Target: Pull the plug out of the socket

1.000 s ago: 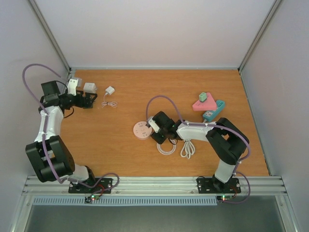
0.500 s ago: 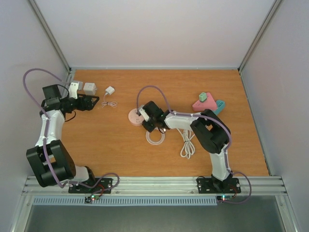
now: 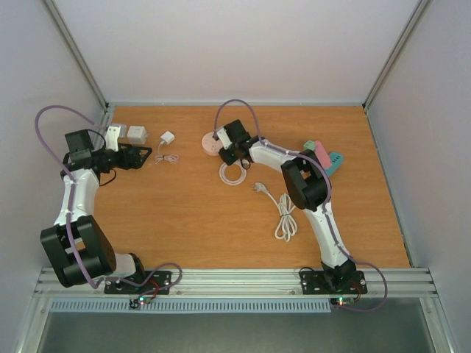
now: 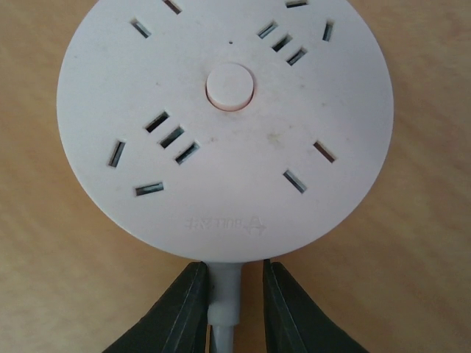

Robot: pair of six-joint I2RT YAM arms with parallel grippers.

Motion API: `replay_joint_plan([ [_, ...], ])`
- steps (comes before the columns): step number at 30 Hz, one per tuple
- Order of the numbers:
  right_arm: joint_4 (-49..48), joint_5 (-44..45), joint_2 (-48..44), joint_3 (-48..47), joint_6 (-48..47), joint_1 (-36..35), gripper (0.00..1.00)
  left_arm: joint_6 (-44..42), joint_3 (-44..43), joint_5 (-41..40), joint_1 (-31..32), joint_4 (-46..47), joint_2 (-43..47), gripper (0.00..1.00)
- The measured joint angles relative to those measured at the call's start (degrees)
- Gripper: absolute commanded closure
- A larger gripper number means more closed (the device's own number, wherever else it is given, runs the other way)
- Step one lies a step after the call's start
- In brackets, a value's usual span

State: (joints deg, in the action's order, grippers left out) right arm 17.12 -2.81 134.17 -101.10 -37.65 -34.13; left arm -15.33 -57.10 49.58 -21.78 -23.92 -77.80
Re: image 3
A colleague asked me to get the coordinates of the pink triangular power strip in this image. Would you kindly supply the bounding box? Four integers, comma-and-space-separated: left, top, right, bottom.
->
314, 140, 332, 175

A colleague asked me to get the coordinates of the light green plug adapter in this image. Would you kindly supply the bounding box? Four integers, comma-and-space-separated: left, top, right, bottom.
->
303, 140, 316, 151

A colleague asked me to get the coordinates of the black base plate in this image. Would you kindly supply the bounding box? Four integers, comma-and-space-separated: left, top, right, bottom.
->
298, 267, 368, 295
104, 271, 172, 295

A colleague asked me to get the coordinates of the right controller board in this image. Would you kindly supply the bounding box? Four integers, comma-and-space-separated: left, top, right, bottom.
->
330, 296, 359, 307

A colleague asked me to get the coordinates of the pink usb cable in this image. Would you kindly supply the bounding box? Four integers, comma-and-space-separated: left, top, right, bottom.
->
153, 142, 180, 165

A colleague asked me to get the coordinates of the teal power strip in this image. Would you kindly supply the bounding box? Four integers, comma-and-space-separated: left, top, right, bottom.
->
325, 151, 344, 177

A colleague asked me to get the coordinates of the round pink power strip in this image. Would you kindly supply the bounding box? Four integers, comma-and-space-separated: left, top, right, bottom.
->
201, 132, 223, 157

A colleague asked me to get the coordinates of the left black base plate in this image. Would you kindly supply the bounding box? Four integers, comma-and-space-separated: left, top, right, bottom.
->
104, 271, 172, 295

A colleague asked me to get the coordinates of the white cube socket adapter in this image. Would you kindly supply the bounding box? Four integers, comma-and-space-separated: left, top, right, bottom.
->
127, 126, 149, 145

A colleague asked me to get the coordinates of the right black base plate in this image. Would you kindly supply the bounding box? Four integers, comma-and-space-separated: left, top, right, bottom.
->
298, 267, 368, 295

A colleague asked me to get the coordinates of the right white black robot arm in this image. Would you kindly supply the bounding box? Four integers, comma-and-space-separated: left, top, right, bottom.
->
214, 119, 357, 293

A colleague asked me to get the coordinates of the grey slotted cable duct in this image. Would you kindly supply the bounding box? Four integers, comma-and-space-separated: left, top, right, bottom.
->
49, 298, 331, 314

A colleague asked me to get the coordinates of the white usb charger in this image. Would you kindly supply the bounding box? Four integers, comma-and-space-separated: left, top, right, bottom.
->
160, 131, 175, 145

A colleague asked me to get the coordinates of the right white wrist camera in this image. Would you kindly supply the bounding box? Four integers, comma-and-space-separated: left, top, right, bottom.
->
216, 127, 233, 149

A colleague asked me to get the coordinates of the aluminium front rail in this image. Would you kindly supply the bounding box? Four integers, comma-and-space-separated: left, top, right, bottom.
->
33, 268, 438, 299

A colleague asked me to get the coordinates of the controller board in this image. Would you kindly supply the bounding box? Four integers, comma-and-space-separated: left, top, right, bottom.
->
129, 297, 153, 310
330, 296, 359, 307

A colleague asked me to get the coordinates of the left controller board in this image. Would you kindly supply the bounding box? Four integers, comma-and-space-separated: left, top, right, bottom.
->
129, 297, 153, 310

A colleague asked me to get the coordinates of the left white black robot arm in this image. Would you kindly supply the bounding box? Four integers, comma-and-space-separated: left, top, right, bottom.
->
40, 126, 152, 293

